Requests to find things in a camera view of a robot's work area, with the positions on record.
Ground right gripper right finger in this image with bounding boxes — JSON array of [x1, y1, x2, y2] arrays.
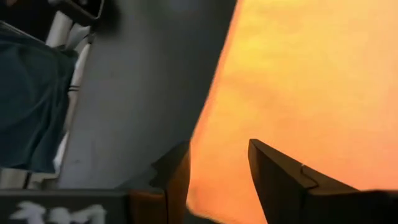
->
[[248, 139, 358, 224]]

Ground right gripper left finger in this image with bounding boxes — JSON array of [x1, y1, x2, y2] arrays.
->
[[129, 140, 191, 224]]

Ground orange microfiber towel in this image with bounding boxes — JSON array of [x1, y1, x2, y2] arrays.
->
[[185, 0, 398, 224]]

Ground teal blue fabric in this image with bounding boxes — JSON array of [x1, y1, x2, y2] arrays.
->
[[0, 18, 80, 175]]

